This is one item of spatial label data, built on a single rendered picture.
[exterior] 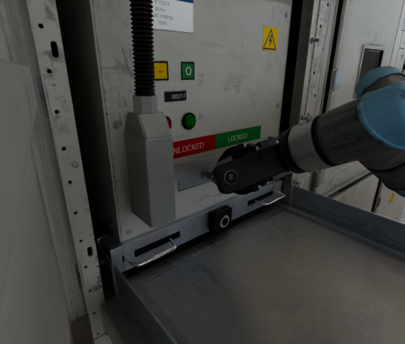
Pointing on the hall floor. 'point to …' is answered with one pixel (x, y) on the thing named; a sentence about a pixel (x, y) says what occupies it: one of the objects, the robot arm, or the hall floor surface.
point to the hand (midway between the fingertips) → (213, 179)
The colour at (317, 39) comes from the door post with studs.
